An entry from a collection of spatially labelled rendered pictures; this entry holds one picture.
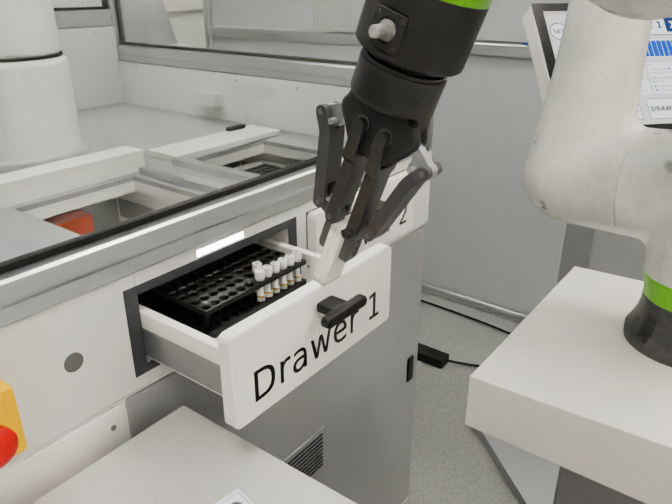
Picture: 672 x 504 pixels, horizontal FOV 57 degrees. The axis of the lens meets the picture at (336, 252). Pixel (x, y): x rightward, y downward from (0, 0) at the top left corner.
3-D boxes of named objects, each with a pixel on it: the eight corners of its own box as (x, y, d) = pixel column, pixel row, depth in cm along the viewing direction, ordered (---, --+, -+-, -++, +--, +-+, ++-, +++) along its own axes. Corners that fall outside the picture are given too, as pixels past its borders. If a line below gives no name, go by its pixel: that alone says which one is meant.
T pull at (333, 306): (368, 304, 71) (368, 294, 70) (328, 331, 65) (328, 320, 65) (342, 296, 73) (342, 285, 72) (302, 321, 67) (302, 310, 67)
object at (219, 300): (306, 264, 82) (305, 259, 82) (206, 316, 69) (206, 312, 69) (295, 260, 83) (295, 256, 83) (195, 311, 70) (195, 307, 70)
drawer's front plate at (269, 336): (389, 318, 84) (392, 244, 80) (236, 432, 63) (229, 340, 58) (378, 314, 85) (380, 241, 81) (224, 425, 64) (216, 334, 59)
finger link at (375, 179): (399, 120, 55) (411, 127, 54) (362, 223, 61) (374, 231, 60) (374, 128, 52) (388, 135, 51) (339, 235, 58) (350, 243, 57)
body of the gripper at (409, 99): (340, 38, 49) (309, 141, 54) (426, 86, 46) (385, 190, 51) (390, 33, 54) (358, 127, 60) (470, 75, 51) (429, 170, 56)
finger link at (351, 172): (366, 123, 52) (354, 115, 53) (327, 227, 58) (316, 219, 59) (391, 116, 55) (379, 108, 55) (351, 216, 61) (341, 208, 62)
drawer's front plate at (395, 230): (413, 227, 115) (416, 170, 111) (316, 283, 94) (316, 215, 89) (405, 225, 116) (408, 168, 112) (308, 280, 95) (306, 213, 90)
